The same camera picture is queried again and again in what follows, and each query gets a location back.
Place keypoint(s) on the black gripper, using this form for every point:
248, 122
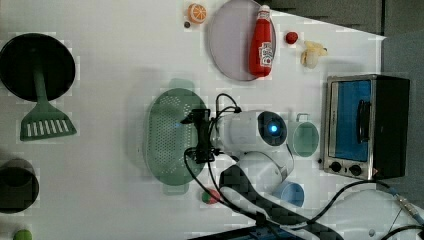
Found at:
202, 153

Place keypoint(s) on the green plastic strainer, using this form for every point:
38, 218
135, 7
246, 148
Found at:
166, 138

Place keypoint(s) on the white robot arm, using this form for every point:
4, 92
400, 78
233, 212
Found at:
257, 140

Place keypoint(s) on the red strawberry toy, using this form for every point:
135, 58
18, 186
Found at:
210, 197

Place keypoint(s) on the red plush ketchup bottle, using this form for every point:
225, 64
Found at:
261, 49

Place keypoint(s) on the round grey plate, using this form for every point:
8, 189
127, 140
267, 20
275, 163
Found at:
229, 36

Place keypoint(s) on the green plastic cup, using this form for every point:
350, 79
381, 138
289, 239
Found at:
303, 136

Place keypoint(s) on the orange slice toy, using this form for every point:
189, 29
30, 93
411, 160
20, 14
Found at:
196, 13

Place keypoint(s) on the blue plastic cup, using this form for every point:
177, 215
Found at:
290, 192

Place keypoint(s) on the red tomato toy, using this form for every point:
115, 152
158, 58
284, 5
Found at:
291, 37

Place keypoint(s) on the peeled banana toy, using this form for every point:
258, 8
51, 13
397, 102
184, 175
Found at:
310, 56

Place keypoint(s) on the green slotted spatula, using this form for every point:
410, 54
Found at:
44, 121

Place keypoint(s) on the black toaster oven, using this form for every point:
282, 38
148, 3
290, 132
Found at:
366, 126

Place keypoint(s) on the black round pan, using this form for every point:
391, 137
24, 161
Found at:
25, 55

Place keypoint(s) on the dark cylindrical cup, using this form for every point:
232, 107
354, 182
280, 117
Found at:
19, 186

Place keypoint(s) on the green lime toy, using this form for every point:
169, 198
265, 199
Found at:
23, 234

